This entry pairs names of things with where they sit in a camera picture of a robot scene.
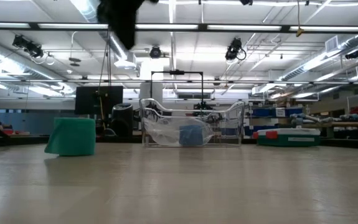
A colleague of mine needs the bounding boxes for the teal elastic bandage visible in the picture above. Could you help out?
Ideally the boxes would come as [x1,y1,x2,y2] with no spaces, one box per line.
[44,117,97,157]

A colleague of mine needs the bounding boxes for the black hanging cable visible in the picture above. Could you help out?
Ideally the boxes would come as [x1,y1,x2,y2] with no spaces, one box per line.
[97,27,114,131]

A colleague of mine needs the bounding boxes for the blue bandage roll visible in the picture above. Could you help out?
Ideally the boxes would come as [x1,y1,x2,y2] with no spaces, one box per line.
[178,124,205,146]

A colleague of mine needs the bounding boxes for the overhead light bar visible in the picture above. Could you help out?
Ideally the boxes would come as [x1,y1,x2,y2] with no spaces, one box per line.
[0,21,358,34]

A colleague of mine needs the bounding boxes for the wooden workbench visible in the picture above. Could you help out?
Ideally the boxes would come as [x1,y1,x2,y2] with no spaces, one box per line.
[301,121,358,139]

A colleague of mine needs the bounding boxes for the blue storage bins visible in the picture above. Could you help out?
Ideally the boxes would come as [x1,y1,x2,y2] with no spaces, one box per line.
[249,107,304,119]

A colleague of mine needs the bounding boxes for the black monitor screen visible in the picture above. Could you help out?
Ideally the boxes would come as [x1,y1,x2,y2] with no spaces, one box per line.
[74,85,124,118]

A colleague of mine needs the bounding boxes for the clear plastic bag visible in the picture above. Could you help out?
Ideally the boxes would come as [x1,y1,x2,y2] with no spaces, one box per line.
[143,117,215,147]

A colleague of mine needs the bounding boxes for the clear plastic bin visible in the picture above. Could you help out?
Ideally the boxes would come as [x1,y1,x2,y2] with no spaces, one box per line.
[139,98,246,148]

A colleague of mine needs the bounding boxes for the white ceiling vent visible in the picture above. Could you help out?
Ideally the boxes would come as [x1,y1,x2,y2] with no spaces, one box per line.
[324,35,340,54]

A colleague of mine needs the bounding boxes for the black aluminium frame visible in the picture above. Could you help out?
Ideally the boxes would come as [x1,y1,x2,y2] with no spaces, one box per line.
[0,136,358,151]

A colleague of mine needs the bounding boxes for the yellow hanging plug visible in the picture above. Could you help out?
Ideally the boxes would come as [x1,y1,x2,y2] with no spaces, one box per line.
[295,0,305,38]

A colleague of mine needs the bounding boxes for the black rounded chair back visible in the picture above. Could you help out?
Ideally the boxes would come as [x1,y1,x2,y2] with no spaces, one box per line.
[111,103,135,138]

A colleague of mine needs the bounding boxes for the black background station frame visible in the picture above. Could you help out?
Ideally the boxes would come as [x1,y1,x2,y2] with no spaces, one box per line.
[149,70,205,110]

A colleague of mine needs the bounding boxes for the silver ventilation duct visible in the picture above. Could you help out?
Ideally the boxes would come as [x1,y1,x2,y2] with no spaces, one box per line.
[280,32,358,82]

